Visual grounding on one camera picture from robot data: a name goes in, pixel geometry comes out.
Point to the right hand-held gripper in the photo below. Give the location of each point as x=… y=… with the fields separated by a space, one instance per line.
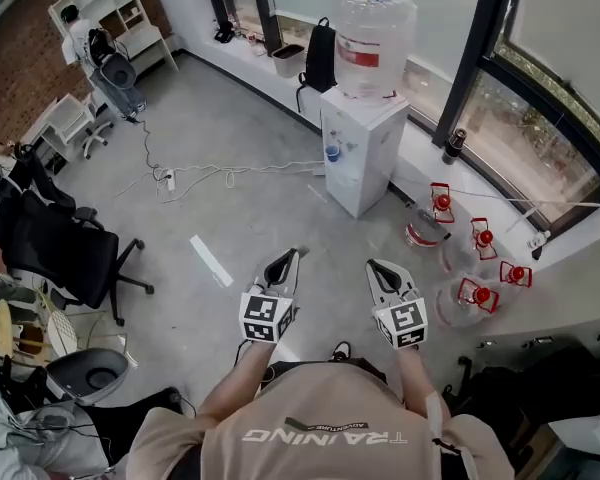
x=401 y=320

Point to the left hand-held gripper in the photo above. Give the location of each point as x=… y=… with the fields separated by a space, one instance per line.
x=266 y=315

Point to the person's right forearm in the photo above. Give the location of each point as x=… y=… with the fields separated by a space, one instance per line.
x=420 y=378

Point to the person's left forearm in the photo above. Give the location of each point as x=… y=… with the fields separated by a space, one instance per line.
x=240 y=378

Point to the empty jug with red label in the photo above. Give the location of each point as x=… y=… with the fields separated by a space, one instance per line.
x=422 y=230

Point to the person's black and white shoe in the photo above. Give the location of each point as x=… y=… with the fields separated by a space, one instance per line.
x=341 y=350

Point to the white water dispenser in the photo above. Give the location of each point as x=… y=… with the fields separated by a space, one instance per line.
x=362 y=153

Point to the black thermos flask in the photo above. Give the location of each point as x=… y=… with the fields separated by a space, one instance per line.
x=453 y=145

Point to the white power strip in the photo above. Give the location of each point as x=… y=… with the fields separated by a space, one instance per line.
x=169 y=179

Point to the person's beige shirt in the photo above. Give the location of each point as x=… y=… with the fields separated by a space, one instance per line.
x=325 y=428

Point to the black bag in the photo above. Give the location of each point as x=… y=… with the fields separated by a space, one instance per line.
x=540 y=383

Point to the white waste bin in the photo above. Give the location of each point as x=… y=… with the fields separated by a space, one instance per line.
x=288 y=60

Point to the black backpack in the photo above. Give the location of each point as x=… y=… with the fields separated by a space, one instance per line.
x=321 y=60

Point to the grey shell chair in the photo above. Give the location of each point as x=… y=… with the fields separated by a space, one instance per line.
x=90 y=375
x=117 y=80

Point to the black office chair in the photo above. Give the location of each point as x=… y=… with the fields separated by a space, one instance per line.
x=55 y=253

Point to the white office chair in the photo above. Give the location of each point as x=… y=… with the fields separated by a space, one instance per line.
x=97 y=130

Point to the large clear water bottle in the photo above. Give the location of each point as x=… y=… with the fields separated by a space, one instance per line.
x=375 y=43

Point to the white mesh panel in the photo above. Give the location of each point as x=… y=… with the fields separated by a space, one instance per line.
x=61 y=332

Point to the black device on sill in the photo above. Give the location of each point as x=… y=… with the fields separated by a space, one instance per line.
x=224 y=32

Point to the white low desk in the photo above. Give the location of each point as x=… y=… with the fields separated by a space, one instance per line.
x=62 y=120

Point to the round wooden stool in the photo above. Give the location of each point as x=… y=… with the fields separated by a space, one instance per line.
x=3 y=328

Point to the white shelf desk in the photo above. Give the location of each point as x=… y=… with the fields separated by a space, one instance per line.
x=117 y=18

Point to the small white camera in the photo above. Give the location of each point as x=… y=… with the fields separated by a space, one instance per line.
x=539 y=243

